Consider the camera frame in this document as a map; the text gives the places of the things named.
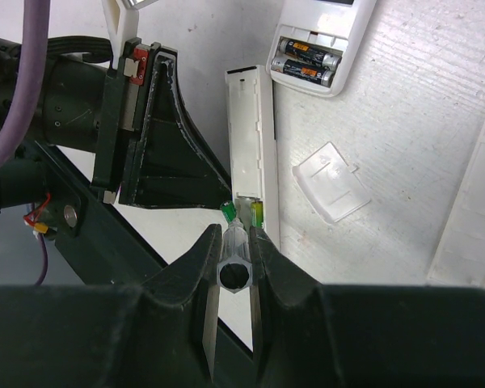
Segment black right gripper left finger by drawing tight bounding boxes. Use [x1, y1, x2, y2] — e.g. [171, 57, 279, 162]
[0, 225, 222, 387]

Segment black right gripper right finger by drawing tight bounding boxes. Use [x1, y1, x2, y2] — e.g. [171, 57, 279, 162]
[249, 228, 485, 387]

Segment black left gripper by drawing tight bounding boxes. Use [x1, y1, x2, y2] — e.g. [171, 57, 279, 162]
[0, 36, 232, 210]

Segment green and white battery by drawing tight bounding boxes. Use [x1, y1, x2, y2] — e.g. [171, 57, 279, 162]
[220, 200, 238, 224]

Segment white battery cover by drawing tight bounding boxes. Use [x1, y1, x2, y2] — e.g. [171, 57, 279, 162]
[292, 141, 371, 224]

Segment black battery in remote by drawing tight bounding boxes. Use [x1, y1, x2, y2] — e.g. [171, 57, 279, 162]
[271, 57, 334, 87]
[278, 37, 342, 71]

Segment white plastic tray strip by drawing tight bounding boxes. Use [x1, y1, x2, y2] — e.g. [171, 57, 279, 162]
[427, 121, 485, 288]

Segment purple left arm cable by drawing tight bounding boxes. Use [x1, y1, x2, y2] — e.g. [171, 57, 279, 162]
[0, 0, 52, 179]

